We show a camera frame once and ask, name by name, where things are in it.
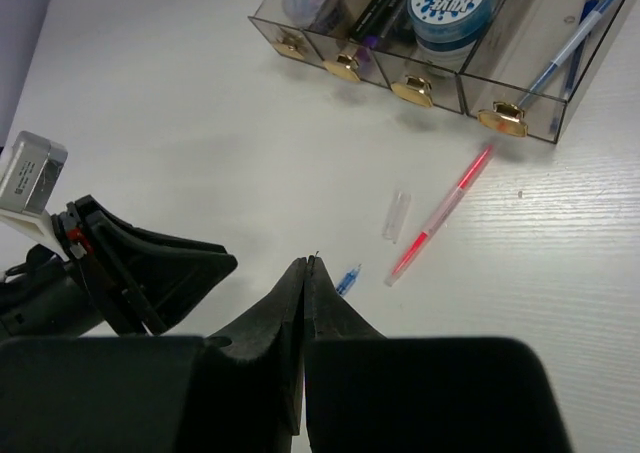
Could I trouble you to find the purple cap highlighter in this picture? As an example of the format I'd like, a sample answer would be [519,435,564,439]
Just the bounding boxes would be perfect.
[356,35,379,68]

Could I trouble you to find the clear pen cap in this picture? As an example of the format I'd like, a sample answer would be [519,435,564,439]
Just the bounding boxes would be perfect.
[382,189,411,244]

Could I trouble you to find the red pen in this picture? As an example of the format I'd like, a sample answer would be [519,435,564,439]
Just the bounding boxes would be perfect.
[385,145,495,287]

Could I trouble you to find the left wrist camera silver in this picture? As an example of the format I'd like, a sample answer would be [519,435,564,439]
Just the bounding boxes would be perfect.
[0,130,70,254]

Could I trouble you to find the clear blue pen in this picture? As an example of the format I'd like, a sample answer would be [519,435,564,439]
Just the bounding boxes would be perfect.
[516,0,617,110]

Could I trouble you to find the clear four-compartment organizer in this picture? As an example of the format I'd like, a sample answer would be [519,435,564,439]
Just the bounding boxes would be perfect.
[251,0,637,143]

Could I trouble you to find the blue white tub front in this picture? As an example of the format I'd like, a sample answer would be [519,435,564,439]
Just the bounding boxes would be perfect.
[407,0,492,71]

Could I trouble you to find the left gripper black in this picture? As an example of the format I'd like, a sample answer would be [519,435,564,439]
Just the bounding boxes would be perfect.
[54,195,238,336]

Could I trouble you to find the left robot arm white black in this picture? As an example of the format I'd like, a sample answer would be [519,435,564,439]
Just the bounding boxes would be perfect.
[1,196,238,339]

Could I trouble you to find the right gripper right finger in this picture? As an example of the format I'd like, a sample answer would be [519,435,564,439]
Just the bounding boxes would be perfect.
[303,255,385,366]

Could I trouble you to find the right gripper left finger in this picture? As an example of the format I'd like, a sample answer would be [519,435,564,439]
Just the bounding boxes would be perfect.
[207,258,306,436]

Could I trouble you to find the orange cap highlighter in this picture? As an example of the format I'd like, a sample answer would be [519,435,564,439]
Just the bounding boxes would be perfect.
[348,0,402,45]

